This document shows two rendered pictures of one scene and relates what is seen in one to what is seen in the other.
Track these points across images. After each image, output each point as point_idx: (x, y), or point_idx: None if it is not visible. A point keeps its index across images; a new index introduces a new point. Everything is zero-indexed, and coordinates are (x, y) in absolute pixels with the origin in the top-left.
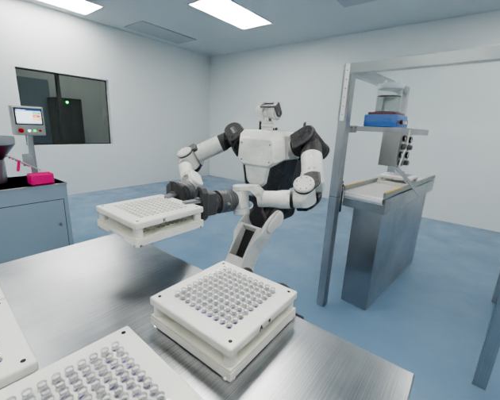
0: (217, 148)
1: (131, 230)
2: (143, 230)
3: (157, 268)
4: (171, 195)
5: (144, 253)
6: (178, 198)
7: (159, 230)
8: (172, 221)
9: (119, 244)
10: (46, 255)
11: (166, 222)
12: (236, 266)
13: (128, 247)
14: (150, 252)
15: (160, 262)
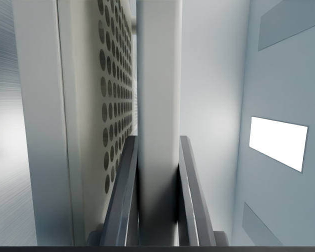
0: None
1: (132, 60)
2: (129, 39)
3: (12, 22)
4: (193, 155)
5: (5, 128)
6: (161, 250)
7: (126, 2)
8: (114, 0)
9: (30, 222)
10: None
11: (118, 20)
12: None
13: (21, 193)
14: None
15: None
